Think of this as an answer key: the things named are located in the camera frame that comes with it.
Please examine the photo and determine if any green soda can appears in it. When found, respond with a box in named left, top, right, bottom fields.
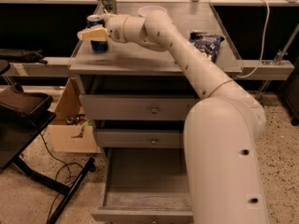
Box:
left=101, top=0, right=118, bottom=14

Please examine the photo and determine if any grey drawer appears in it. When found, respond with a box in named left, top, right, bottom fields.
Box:
left=91, top=148, right=193, bottom=224
left=79, top=75, right=199, bottom=120
left=94, top=120, right=184, bottom=148

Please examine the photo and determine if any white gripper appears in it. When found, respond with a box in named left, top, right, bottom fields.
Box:
left=78, top=13, right=129, bottom=43

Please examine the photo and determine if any blue pepsi can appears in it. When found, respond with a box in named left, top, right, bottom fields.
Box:
left=86, top=14, right=108, bottom=52

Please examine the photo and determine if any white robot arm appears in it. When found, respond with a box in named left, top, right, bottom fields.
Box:
left=78, top=10, right=269, bottom=224

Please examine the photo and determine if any grey middle drawer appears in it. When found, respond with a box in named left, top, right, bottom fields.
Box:
left=94, top=120, right=184, bottom=148

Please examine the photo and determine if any grey top drawer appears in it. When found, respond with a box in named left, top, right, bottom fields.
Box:
left=79, top=75, right=199, bottom=120

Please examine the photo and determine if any white ceramic bowl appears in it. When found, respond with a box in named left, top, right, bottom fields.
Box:
left=138, top=6, right=167, bottom=18

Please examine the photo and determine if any blue chip bag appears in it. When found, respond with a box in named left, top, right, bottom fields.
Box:
left=189, top=31, right=225, bottom=63

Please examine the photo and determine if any cardboard box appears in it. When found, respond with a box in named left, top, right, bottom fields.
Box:
left=48, top=77, right=101, bottom=153

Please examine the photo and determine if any grey bottom drawer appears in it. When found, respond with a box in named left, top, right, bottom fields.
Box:
left=91, top=148, right=193, bottom=224

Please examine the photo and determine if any black floor cable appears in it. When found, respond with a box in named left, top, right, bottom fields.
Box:
left=38, top=132, right=85, bottom=222

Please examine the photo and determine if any black stand with tray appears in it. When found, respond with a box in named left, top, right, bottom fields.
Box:
left=0, top=60, right=95, bottom=224

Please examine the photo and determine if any white hanging cable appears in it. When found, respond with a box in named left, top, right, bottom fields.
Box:
left=235, top=0, right=271, bottom=79

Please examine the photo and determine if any grey side rail shelf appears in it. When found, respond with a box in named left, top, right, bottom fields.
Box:
left=236, top=60, right=294, bottom=80

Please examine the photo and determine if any grey drawer cabinet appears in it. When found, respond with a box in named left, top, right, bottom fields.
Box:
left=68, top=1, right=243, bottom=224

